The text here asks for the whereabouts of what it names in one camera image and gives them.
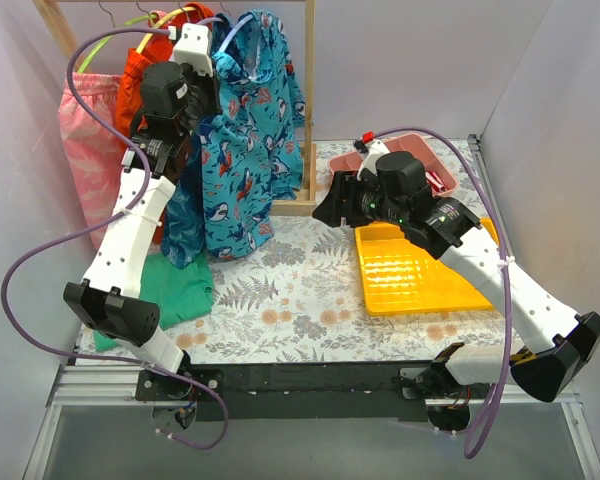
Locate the green hanger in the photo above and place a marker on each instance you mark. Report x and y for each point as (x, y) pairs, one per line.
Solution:
(147, 21)

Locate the teal leaf print shorts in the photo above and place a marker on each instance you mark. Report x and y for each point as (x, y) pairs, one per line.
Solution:
(185, 236)

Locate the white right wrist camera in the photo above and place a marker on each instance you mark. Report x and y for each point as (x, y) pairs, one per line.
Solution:
(370, 149)

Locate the orange shorts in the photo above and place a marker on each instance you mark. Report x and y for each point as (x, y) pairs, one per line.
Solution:
(155, 50)

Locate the pink patterned shorts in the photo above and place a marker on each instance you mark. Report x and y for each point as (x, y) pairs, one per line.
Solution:
(93, 153)

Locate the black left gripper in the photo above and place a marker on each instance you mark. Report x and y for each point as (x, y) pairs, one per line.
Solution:
(206, 100)

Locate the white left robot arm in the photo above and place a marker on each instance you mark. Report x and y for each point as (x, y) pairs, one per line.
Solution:
(175, 99)

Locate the translucent white hanger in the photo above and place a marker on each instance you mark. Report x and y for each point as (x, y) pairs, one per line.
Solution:
(215, 20)

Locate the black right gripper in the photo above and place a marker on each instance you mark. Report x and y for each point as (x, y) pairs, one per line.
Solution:
(341, 198)

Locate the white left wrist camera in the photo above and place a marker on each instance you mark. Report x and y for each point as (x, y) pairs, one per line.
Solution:
(192, 49)

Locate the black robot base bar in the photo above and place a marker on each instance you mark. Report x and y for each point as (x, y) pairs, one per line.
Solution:
(339, 390)

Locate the yellow hanger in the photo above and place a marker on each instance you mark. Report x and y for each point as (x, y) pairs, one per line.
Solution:
(165, 20)

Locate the floral table mat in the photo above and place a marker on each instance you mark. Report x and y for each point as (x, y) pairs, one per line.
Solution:
(299, 297)

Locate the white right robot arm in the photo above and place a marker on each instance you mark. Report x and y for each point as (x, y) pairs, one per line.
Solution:
(556, 340)

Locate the red white striped cloth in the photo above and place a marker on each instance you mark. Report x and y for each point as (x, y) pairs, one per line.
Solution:
(436, 182)

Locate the wooden clothes rack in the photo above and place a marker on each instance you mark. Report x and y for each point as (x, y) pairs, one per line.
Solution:
(305, 200)

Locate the green folded cloth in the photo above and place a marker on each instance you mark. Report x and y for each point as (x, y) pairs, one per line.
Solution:
(181, 294)

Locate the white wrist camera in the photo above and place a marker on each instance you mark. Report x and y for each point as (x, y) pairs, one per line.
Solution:
(192, 49)
(370, 149)

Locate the blue shark print shorts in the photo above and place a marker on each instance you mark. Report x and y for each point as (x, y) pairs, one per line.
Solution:
(251, 157)

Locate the yellow plastic tray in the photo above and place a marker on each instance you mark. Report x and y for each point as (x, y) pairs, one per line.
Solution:
(399, 278)

